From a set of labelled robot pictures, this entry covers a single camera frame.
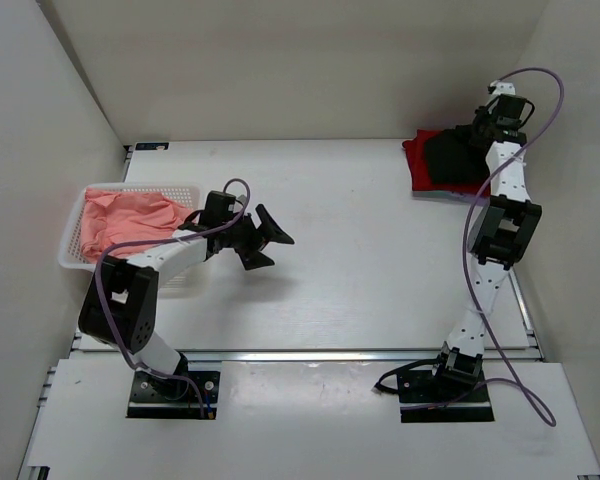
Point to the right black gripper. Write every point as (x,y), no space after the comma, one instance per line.
(482,115)

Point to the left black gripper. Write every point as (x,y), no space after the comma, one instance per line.
(268,229)

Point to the black t shirt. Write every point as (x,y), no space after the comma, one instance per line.
(456,157)

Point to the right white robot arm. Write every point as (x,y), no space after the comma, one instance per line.
(499,236)

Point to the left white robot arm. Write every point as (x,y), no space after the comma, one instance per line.
(121,304)

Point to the white plastic basket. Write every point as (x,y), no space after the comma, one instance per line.
(69,254)

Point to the lavender folded t shirt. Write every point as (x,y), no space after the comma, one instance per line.
(442,195)

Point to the red folded t shirt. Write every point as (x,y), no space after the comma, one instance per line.
(419,177)

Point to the pink t shirt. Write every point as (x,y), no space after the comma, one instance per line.
(116,217)

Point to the small dark label sticker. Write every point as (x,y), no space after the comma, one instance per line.
(151,146)

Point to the white front board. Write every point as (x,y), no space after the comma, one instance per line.
(302,421)

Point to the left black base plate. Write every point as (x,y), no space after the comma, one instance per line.
(152,398)

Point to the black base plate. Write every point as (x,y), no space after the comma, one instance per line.
(450,388)
(152,398)

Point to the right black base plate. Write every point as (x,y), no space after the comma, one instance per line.
(450,388)

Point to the aluminium rail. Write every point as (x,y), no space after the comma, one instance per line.
(315,356)

